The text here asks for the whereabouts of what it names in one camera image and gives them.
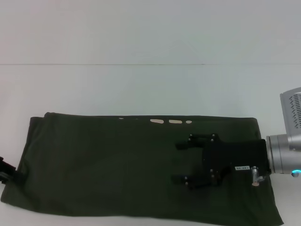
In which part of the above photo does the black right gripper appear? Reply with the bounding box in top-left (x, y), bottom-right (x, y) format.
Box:
top-left (170, 133), bottom-right (271, 190)

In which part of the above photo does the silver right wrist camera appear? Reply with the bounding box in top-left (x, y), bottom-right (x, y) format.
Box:
top-left (279, 87), bottom-right (301, 136)

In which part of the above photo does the dark green t-shirt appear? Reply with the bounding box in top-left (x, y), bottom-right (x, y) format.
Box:
top-left (0, 112), bottom-right (285, 226)

